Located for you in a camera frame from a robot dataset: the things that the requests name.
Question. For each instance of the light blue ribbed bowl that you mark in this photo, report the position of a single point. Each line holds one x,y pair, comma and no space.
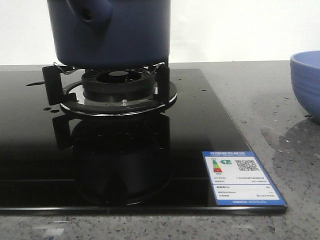
305,80

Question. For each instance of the dark blue cooking pot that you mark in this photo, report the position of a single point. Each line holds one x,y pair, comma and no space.
110,34

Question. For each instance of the black glass gas cooktop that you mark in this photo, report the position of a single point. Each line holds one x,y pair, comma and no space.
52,164

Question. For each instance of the black round gas burner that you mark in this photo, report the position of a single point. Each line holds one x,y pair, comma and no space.
116,85

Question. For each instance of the black pot support grate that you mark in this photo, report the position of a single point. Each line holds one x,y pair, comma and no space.
73,102

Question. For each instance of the blue white energy label sticker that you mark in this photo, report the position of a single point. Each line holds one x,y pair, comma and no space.
237,178

